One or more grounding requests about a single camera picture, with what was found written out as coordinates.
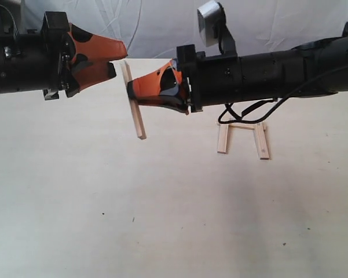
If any wooden stick with two holes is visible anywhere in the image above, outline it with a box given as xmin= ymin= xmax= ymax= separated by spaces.
xmin=254 ymin=123 xmax=270 ymax=160

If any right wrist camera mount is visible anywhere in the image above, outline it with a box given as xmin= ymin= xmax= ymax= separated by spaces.
xmin=197 ymin=1 xmax=238 ymax=57

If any plain wooden stick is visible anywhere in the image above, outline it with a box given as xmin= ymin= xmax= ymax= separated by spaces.
xmin=228 ymin=123 xmax=267 ymax=130

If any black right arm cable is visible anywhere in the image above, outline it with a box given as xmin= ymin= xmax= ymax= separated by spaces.
xmin=217 ymin=65 xmax=348 ymax=125

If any white wrinkled backdrop cloth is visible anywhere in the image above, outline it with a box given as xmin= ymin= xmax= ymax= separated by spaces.
xmin=1 ymin=0 xmax=348 ymax=58

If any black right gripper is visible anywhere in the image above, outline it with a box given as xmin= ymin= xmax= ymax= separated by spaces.
xmin=137 ymin=36 xmax=348 ymax=115

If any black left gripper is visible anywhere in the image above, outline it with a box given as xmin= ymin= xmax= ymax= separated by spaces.
xmin=0 ymin=12 xmax=127 ymax=100

